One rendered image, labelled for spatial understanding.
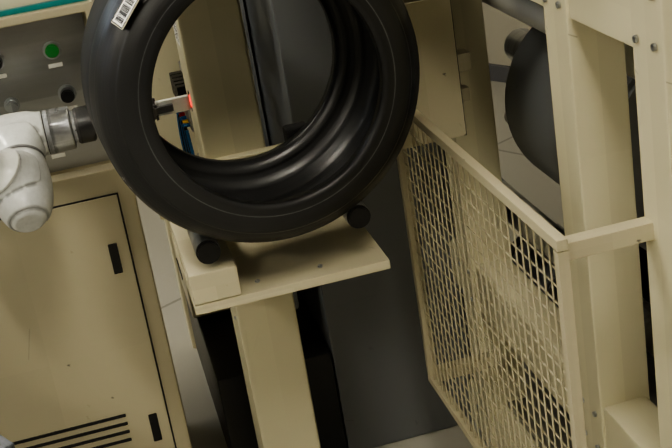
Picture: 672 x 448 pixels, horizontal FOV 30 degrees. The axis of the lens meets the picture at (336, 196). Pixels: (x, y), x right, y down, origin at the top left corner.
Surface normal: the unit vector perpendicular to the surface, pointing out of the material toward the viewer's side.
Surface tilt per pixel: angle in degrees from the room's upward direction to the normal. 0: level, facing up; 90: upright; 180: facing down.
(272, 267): 0
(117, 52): 69
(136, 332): 90
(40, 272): 90
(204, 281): 90
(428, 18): 90
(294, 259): 0
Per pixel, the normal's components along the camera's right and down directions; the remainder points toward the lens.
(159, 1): 0.15, 0.18
